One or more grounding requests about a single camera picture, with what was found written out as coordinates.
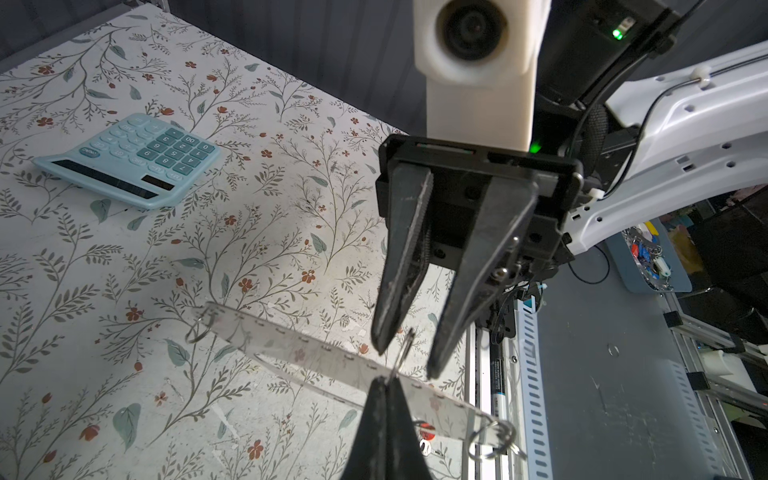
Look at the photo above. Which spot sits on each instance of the red key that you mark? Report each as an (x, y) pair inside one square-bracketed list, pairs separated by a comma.
[(426, 433)]

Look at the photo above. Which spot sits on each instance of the aluminium front rail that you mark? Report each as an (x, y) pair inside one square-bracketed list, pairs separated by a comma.
[(482, 375)]

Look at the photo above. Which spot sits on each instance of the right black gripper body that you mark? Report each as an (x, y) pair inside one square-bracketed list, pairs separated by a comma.
[(441, 186)]

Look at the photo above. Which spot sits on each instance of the light blue calculator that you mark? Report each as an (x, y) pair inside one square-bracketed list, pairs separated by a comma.
[(141, 161)]

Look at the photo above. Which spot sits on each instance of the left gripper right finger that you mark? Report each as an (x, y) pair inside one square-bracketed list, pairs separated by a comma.
[(404, 459)]

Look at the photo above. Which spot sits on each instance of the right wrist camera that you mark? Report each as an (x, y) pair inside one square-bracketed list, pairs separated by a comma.
[(479, 59)]

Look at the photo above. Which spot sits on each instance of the black marker on rail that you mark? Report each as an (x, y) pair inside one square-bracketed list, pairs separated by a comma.
[(495, 384)]

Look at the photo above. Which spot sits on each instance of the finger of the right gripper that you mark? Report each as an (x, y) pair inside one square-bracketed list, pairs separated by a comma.
[(408, 253), (505, 211)]

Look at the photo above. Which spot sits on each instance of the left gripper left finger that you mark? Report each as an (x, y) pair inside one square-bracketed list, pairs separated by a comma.
[(367, 458)]

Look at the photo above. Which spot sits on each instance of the white perforated cable tray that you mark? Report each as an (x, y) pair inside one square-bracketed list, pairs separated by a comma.
[(530, 380)]

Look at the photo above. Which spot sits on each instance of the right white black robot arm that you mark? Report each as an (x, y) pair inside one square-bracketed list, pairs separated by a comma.
[(540, 145)]

